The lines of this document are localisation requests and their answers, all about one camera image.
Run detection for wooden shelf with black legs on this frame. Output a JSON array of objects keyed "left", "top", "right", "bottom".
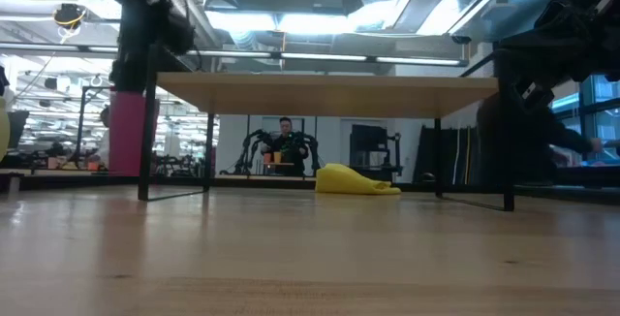
[{"left": 138, "top": 44, "right": 515, "bottom": 212}]

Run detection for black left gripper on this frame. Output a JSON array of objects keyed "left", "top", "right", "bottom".
[{"left": 110, "top": 0, "right": 196, "bottom": 94}]

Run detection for person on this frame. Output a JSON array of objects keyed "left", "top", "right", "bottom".
[
  {"left": 476, "top": 91, "right": 606, "bottom": 187},
  {"left": 95, "top": 106, "right": 111, "bottom": 168},
  {"left": 261, "top": 116, "right": 310, "bottom": 177}
]

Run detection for long ceiling light bar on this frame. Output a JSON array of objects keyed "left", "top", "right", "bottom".
[{"left": 186, "top": 48, "right": 469, "bottom": 68}]

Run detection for black folded panels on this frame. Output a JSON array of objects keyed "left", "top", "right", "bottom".
[{"left": 415, "top": 125, "right": 480, "bottom": 184}]

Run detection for yellow cloth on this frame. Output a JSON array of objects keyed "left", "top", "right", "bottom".
[{"left": 315, "top": 163, "right": 402, "bottom": 196}]

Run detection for pink cup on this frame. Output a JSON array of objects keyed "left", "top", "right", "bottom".
[{"left": 108, "top": 87, "right": 161, "bottom": 177}]

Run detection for black equipment cart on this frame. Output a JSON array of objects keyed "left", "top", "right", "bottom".
[{"left": 349, "top": 123, "right": 404, "bottom": 180}]

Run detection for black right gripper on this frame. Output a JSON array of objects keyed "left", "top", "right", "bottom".
[{"left": 497, "top": 0, "right": 598, "bottom": 111}]

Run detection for yellow mug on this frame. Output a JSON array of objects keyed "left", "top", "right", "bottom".
[{"left": 0, "top": 96, "right": 12, "bottom": 163}]

